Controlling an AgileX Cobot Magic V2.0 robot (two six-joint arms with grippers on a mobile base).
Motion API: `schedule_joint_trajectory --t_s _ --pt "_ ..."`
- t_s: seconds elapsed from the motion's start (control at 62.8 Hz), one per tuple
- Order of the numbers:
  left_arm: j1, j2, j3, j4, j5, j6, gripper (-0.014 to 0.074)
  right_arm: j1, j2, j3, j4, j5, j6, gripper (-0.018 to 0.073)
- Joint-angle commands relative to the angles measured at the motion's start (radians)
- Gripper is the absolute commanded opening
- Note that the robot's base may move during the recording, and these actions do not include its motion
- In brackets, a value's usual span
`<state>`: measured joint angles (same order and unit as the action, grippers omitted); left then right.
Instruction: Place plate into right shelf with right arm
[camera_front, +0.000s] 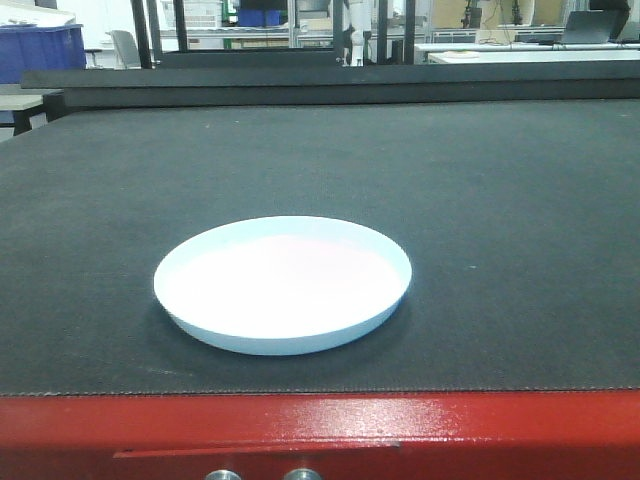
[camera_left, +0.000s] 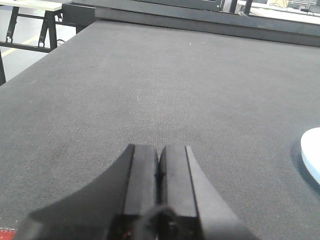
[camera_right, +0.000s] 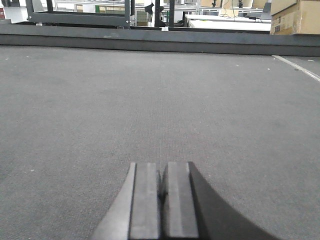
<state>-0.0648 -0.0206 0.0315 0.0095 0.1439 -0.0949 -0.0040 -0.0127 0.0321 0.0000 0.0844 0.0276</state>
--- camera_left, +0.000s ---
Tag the white table with black legs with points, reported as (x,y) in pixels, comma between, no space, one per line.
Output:
(32,24)

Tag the light blue round tray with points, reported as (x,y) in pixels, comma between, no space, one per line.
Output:
(310,152)

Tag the black raised platform edge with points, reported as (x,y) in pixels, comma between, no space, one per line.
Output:
(191,15)

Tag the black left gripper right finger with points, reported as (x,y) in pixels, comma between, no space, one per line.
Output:
(201,213)

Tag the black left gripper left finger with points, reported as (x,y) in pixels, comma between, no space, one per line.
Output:
(106,206)

